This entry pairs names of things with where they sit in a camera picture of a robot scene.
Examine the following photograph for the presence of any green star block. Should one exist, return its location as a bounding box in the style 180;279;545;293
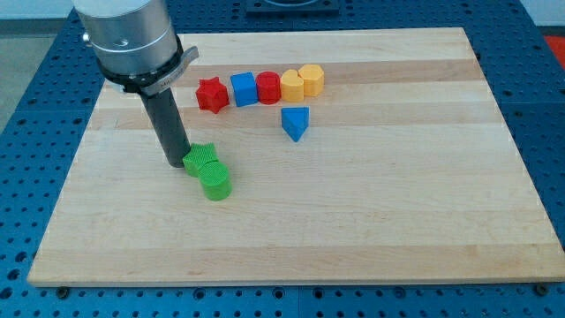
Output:
182;143;218;178

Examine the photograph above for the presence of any yellow heart block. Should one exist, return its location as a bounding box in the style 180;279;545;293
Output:
280;69;305;102

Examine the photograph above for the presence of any green cylinder block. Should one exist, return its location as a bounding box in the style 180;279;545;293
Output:
199;161;232;201

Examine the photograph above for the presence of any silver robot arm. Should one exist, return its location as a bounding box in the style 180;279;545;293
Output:
72;0;199;96

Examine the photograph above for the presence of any blue cube block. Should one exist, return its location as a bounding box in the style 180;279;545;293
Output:
230;72;258;107

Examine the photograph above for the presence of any blue triangle block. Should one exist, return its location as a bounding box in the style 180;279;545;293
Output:
281;107;310;142

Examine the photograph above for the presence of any yellow hexagon block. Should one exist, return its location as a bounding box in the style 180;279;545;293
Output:
298;64;325;97

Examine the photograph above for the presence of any wooden board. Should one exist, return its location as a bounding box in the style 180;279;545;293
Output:
27;27;564;287

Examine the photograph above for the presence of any red star block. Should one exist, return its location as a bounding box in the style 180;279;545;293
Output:
196;77;230;114

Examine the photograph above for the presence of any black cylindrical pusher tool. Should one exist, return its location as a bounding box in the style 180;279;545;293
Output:
140;88;191;168

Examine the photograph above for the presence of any red cylinder block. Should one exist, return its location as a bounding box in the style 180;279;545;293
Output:
255;71;282;104

